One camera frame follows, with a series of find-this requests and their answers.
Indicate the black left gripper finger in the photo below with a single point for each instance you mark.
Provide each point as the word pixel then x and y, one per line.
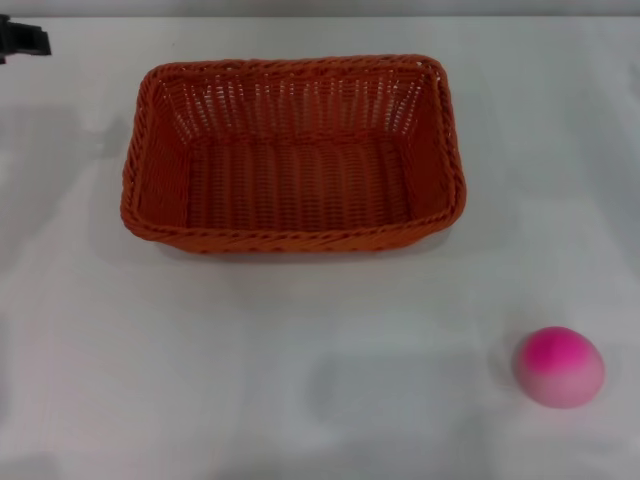
pixel 25 46
pixel 20 29

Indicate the orange woven plastic basket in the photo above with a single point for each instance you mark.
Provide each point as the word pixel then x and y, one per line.
pixel 300 190

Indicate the pink peach toy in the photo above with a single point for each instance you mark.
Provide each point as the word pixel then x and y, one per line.
pixel 557 367

